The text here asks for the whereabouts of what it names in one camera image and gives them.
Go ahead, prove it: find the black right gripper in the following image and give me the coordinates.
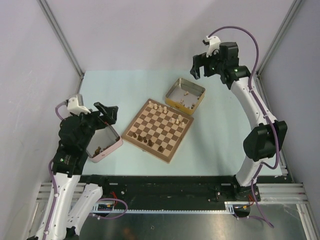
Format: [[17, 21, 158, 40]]
[[190, 48, 225, 80]]

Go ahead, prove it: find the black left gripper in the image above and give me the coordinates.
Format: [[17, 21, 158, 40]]
[[71, 101, 118, 148]]

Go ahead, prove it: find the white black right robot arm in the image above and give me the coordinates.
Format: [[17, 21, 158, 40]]
[[190, 37, 288, 201]]

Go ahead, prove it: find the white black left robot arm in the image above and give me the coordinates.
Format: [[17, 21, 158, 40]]
[[31, 98, 123, 240]]

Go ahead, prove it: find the dark chess pieces pile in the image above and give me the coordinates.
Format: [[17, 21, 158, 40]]
[[92, 137, 120, 158]]

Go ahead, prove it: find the wooden folding chess board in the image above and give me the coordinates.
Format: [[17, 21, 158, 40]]
[[121, 98, 194, 164]]

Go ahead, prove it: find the pink metal tin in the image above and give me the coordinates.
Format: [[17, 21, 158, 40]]
[[86, 123, 123, 163]]

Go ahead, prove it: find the yellow metal tin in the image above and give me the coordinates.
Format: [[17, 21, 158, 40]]
[[165, 77, 206, 116]]

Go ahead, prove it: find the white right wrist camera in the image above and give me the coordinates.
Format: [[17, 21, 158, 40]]
[[202, 35, 221, 58]]

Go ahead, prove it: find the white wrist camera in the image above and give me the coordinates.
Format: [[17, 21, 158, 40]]
[[202, 35, 221, 58], [67, 93, 91, 116]]

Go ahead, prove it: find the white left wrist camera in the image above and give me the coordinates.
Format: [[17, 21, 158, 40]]
[[67, 93, 91, 116]]

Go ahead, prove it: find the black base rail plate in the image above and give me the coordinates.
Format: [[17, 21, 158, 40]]
[[77, 174, 293, 208]]

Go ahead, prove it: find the right aluminium corner post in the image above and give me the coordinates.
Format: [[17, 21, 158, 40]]
[[256, 0, 305, 76]]

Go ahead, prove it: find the aluminium corner post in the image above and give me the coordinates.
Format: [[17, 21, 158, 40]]
[[256, 0, 305, 76], [37, 0, 84, 79]]

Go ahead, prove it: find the left aluminium corner post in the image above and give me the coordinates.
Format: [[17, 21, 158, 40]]
[[37, 0, 84, 79]]

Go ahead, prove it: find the aluminium front frame rail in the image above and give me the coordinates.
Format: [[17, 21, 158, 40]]
[[35, 182, 309, 204]]

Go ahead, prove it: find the white cable duct strip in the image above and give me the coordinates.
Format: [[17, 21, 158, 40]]
[[92, 201, 236, 214]]

